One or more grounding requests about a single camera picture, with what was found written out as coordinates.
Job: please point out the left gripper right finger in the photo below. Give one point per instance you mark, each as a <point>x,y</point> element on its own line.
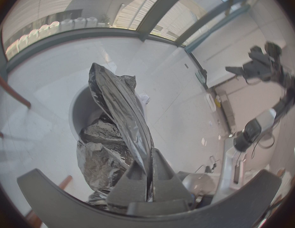
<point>166,186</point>

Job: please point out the white paper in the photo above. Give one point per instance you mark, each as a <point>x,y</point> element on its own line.
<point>144,99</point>

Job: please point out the grey trash bin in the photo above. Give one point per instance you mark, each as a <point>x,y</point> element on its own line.
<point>78,108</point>

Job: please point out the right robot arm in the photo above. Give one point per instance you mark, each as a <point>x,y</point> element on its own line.
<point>247,134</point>

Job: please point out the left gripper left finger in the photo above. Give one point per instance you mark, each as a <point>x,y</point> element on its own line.
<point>133,189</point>

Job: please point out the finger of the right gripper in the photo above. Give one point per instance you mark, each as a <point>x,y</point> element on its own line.
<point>236,70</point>

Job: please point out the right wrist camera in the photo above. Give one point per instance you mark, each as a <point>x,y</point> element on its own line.
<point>255,51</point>

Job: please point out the white cushioned wooden chair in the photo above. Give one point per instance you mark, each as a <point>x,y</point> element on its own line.
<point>16,94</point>

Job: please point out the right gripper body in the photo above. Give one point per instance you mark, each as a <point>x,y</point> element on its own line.
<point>258,68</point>

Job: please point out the window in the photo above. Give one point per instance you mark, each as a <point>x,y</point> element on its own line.
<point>66,8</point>

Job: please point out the black plastic bag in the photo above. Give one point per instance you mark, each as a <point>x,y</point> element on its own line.
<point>119,103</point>

